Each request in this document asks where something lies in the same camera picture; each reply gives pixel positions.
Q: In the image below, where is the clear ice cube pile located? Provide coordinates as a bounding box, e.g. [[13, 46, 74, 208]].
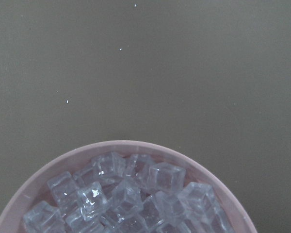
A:
[[23, 152, 234, 233]]

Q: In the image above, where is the pink bowl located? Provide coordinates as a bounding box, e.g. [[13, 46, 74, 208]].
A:
[[0, 140, 257, 233]]

